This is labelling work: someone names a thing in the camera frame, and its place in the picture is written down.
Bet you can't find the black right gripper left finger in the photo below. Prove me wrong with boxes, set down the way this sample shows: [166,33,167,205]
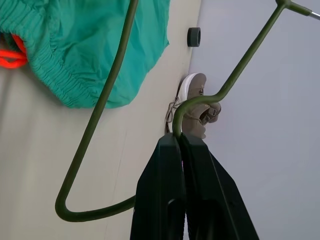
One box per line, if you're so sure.
[129,132,188,240]

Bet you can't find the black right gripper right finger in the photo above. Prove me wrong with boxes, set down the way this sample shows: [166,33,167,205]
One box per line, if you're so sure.
[179,134,261,240]

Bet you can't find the olive green wire hanger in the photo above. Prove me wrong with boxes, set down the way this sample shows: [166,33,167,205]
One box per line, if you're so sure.
[54,0,320,223]

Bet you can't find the green shorts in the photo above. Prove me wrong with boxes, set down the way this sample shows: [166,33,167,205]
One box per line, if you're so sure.
[0,0,171,110]

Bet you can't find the taupe sneaker with white sole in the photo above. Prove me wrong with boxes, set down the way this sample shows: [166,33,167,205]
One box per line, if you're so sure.
[164,72,223,140]

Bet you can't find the small black round puck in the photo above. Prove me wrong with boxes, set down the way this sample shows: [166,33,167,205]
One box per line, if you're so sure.
[187,26,202,48]

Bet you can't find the orange shorts drawstring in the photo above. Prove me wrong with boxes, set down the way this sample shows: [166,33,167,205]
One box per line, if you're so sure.
[0,34,28,70]

